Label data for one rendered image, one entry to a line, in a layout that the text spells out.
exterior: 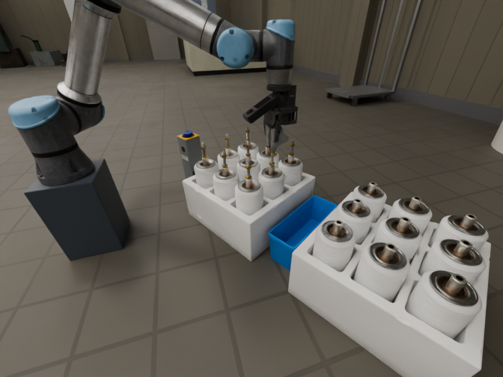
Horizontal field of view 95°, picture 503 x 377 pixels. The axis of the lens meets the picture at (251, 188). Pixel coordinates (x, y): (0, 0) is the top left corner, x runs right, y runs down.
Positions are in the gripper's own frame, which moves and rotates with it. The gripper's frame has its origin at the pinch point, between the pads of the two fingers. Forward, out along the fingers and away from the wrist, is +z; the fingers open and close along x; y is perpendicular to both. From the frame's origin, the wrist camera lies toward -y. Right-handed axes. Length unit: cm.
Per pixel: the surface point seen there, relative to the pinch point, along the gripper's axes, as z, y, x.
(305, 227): 34.3, 12.9, -7.7
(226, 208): 16.7, -18.5, -3.8
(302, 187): 17.2, 12.7, -3.4
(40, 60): 19, -317, 983
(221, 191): 13.9, -18.0, 2.9
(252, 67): 25, 198, 459
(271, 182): 10.5, -1.7, -4.2
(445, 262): 10, 17, -51
